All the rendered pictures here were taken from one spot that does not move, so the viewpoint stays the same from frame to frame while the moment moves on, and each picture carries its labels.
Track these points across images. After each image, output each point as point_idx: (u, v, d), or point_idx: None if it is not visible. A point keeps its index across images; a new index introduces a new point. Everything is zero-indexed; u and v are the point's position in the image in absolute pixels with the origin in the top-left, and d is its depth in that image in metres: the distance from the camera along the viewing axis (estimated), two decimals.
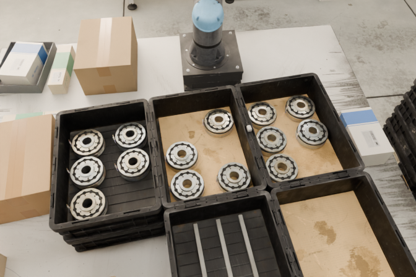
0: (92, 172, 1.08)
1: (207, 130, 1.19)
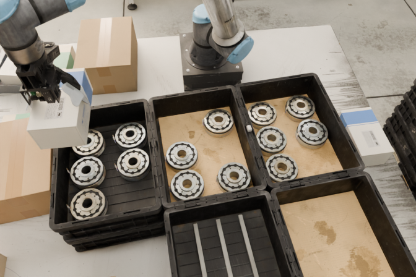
0: (92, 172, 1.08)
1: (207, 130, 1.19)
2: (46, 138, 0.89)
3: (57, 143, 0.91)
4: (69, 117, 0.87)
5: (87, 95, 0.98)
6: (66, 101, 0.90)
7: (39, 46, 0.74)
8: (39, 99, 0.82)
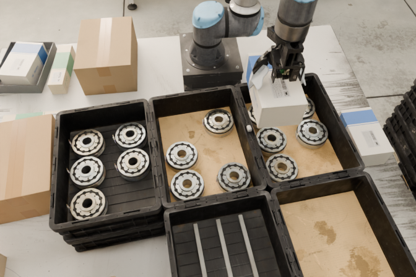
0: (92, 172, 1.08)
1: (207, 130, 1.19)
2: (272, 117, 0.92)
3: (277, 122, 0.94)
4: (297, 95, 0.91)
5: None
6: (287, 81, 0.93)
7: None
8: (283, 78, 0.85)
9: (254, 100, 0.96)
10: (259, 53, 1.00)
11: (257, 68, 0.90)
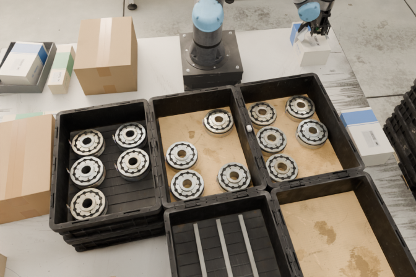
0: (92, 172, 1.08)
1: (207, 130, 1.19)
2: (309, 58, 1.54)
3: (311, 62, 1.56)
4: (324, 45, 1.53)
5: None
6: (318, 38, 1.56)
7: None
8: (317, 33, 1.47)
9: (298, 50, 1.58)
10: (299, 22, 1.62)
11: (301, 28, 1.52)
